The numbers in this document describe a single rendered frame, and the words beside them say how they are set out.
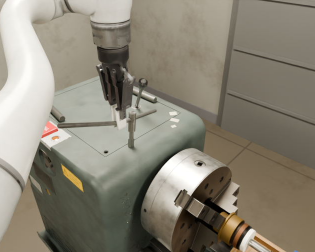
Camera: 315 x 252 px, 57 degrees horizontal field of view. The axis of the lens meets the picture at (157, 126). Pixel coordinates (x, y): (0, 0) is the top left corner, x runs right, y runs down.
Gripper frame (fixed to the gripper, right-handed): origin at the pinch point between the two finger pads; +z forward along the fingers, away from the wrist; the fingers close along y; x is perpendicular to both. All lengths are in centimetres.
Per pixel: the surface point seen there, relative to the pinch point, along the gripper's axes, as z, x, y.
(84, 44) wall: 63, 131, -223
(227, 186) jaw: 26.3, 22.4, 24.7
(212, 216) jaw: 22.6, 6.5, 29.5
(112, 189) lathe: 15.6, -10.0, 7.4
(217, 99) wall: 108, 201, -89
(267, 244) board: 48, 28, 41
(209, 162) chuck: 14.9, 16.7, 20.4
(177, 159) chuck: 14.2, 10.4, 13.0
